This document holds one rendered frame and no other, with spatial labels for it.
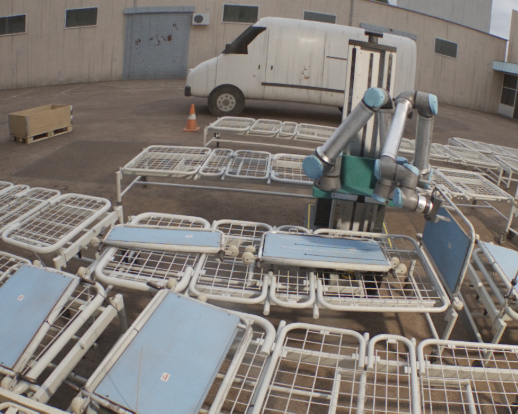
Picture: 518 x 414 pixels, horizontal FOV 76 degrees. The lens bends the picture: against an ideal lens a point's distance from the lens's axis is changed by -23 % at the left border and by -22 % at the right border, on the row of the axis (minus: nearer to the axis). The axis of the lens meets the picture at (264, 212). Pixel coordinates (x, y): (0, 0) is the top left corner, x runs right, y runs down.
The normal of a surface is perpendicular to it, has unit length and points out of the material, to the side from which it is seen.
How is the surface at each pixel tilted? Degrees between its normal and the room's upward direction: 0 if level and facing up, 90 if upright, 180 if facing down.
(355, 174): 90
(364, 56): 90
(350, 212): 90
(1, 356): 5
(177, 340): 7
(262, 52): 88
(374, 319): 0
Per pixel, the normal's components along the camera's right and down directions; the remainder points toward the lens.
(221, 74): 0.02, 0.39
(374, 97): -0.50, 0.20
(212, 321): 0.20, -0.89
